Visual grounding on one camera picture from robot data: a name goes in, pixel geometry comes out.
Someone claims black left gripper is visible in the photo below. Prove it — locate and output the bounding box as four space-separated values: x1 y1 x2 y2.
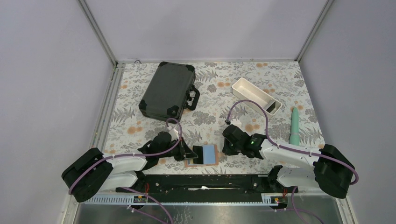
158 136 198 161

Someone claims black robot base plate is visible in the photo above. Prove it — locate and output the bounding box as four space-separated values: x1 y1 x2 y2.
116 166 293 197

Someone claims aluminium frame rail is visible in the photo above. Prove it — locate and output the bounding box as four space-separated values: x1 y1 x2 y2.
79 0 121 150

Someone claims perforated metal cable tray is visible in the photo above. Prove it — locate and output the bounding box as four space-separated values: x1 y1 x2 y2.
85 191 288 206

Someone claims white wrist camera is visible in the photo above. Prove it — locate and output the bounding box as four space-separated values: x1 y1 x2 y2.
167 126 180 140
226 119 242 128

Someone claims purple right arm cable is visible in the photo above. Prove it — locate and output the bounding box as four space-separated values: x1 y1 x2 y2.
226 99 360 186

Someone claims floral patterned table mat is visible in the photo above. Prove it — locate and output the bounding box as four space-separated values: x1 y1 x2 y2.
103 62 325 175

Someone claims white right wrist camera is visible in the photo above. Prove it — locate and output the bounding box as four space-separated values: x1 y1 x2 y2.
226 119 242 128

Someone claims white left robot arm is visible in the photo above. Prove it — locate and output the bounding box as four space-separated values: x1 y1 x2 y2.
61 132 202 203

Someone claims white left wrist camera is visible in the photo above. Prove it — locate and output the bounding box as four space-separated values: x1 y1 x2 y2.
167 126 180 140

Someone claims black hard carrying case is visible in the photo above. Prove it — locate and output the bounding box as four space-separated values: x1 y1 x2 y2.
138 62 200 121

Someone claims black card in tray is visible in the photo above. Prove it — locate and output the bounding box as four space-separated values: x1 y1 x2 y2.
265 102 276 113

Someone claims white rectangular plastic tray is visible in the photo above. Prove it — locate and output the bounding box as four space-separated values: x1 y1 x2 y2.
232 78 283 118

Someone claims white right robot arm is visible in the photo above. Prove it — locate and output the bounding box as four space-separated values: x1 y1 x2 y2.
222 125 355 199

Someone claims mint green cylindrical tube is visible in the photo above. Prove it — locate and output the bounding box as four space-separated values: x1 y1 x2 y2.
289 107 300 146

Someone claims black credit card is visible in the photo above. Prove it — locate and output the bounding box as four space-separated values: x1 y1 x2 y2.
193 146 204 165

